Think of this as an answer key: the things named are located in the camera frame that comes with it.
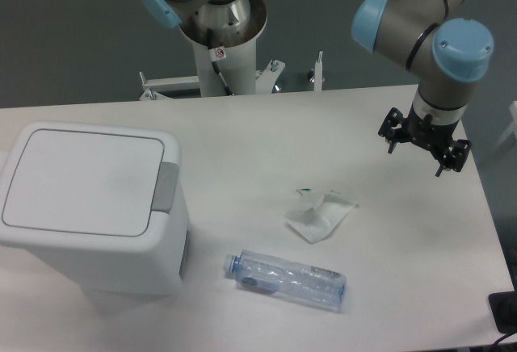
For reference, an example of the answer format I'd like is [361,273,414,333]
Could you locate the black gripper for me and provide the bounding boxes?
[378,107,472,177]

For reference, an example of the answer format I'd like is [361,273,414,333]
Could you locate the white trash can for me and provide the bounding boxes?
[1,121,191,295]

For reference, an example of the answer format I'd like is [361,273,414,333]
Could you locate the white trash can lid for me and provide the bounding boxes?
[2,128,165,237]

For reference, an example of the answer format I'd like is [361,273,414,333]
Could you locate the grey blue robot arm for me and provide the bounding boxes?
[141,0,494,172]

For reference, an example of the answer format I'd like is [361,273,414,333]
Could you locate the white furniture piece right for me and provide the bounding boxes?
[493,101,517,154]

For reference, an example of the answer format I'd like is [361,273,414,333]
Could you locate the crumpled white plastic wrapper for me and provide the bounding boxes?
[284,188,359,244]

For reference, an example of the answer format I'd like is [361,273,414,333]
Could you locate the black device at edge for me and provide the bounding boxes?
[488,291,516,333]

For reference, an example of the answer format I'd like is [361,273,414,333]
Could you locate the clear plastic water bottle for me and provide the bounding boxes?
[223,250,347,312]

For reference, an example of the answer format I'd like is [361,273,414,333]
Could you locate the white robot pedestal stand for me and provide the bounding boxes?
[138,0,326,101]

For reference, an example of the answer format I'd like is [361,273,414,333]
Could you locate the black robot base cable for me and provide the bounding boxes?
[204,27,235,97]

